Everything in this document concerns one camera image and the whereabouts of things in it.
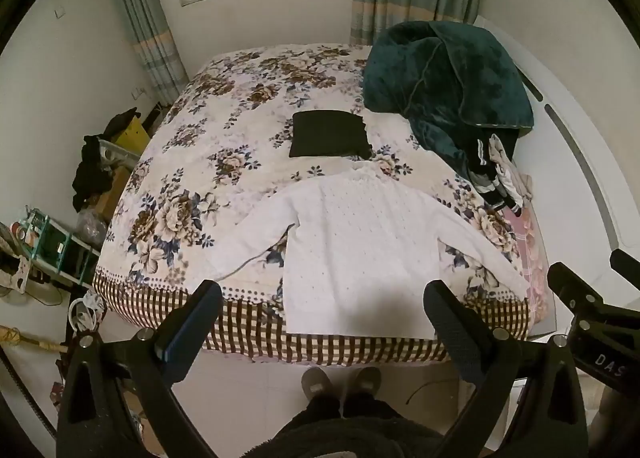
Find yellow box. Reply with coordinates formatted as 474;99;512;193
114;115;152;160

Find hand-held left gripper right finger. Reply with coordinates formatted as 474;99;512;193
423;280;591;458

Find black folded garment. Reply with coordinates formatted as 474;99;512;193
289;109;373;160

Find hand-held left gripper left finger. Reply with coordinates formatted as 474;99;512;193
56;279;236;458

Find white curved headboard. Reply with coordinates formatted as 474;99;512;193
474;13;640;261

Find brown cardboard box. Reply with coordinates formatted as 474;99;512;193
91;165;134;225

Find bed with floral sheet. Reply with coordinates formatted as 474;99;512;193
92;42;556;367

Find wooden broom handle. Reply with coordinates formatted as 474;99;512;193
0;324;69;355

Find green storage shelf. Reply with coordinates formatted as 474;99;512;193
22;208;102;290

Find pink patterned pillow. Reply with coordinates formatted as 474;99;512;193
501;173;557;335

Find person's black fleece pants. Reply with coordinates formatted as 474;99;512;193
239;390;447;458

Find grey slipper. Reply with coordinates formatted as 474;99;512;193
344;366;383;405
301;367;332;405

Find white knit sweater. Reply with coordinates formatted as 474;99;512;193
209;162;532;341

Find black hanging garment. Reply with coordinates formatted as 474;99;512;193
71;108;139;212

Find pile of striped clothes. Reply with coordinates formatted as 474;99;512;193
467;133;534;219

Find dark green plush blanket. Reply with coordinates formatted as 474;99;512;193
362;20;535;180

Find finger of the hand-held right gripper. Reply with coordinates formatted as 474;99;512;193
609;249;640;290
547;262;626;335

